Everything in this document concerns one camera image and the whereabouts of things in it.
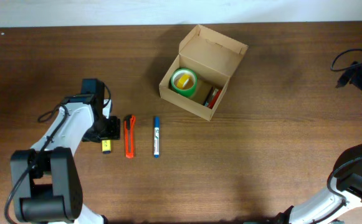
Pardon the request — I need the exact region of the yellow highlighter pen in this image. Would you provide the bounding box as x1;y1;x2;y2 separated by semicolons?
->
102;140;112;154

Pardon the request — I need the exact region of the small yellow tape roll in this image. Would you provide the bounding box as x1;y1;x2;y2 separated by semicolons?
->
176;73;190;90

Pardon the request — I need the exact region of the green tape roll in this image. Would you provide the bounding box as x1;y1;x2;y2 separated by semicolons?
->
170;68;198;98

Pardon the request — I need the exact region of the brown cardboard box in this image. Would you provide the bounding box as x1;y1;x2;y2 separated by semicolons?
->
159;25;249;121

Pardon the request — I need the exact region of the red black stapler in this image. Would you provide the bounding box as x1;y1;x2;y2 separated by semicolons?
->
203;87;222;109

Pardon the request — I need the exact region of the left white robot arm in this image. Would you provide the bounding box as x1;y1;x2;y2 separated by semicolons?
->
4;78;120;223

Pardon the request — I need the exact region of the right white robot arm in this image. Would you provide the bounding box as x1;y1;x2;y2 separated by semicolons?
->
272;62;362;224

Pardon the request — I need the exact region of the orange utility knife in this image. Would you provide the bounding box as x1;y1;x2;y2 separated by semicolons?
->
124;114;136;159

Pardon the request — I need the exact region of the blue white marker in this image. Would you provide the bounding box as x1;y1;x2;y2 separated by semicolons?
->
153;116;160;158

